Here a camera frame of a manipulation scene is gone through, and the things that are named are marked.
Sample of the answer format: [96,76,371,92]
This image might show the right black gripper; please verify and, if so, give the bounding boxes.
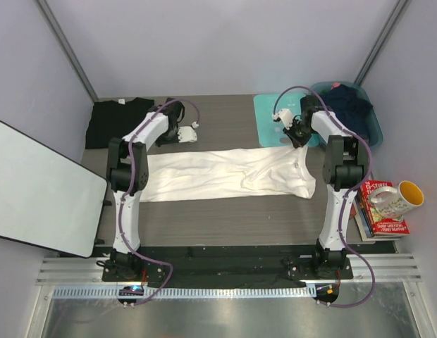
[283,118,314,148]

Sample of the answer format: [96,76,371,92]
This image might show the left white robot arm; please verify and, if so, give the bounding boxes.
[102,98,185,282]

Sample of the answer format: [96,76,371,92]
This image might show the red book stack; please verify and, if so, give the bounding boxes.
[352,180,410,242]

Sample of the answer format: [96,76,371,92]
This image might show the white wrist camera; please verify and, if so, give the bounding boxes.
[272,108,295,130]
[178,121,199,143]

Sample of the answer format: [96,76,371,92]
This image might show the white printed t shirt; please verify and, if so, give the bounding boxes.
[140,146,316,202]

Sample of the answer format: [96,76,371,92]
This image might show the folded black t shirt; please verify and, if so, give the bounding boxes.
[85,98,154,149]

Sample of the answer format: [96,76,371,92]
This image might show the teal plastic basket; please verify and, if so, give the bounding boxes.
[311,81,383,150]

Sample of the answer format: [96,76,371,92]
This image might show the dark blue clothes pile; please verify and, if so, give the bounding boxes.
[321,84,373,142]

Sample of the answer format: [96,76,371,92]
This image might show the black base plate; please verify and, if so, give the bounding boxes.
[96,242,394,289]

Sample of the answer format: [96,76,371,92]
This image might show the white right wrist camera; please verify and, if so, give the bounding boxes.
[272,108,295,130]

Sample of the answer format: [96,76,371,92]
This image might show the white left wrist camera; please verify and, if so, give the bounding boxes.
[178,121,199,143]

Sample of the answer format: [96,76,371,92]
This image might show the teal folding board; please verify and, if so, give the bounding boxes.
[253,93,305,148]

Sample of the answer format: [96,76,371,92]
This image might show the aluminium rail frame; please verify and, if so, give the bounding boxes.
[27,246,435,337]

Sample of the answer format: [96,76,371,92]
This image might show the white board panel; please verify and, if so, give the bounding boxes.
[0,121,108,258]

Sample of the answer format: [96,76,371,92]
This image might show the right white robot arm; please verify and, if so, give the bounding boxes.
[273,106,371,281]

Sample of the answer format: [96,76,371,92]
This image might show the white yellow floral mug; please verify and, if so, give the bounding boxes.
[369,180,424,218]

